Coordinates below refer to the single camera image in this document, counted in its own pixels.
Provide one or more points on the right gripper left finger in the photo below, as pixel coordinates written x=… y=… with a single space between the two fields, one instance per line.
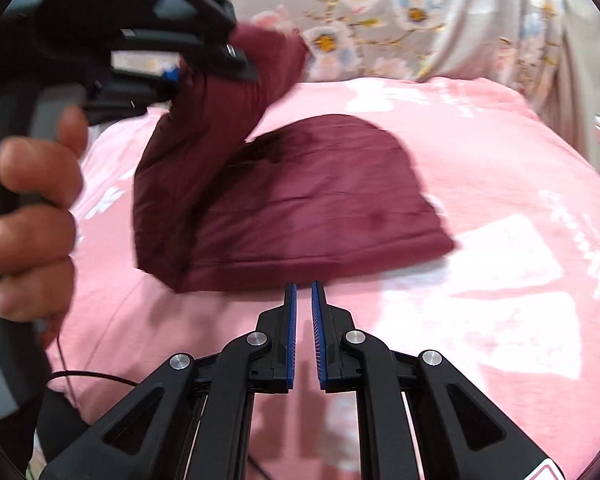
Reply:
x=190 y=418

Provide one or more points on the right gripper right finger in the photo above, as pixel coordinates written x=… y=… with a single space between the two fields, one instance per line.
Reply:
x=419 y=417

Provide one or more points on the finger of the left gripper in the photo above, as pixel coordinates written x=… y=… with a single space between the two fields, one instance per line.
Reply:
x=122 y=94
x=221 y=60

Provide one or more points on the maroon quilted puffer jacket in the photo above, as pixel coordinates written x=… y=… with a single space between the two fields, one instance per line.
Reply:
x=218 y=206

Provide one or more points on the person's left hand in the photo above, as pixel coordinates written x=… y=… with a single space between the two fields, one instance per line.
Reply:
x=37 y=274

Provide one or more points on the pink white patterned blanket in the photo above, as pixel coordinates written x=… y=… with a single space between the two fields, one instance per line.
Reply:
x=516 y=308

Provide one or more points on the grey floral quilt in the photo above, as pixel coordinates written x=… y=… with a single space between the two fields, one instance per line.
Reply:
x=546 y=50

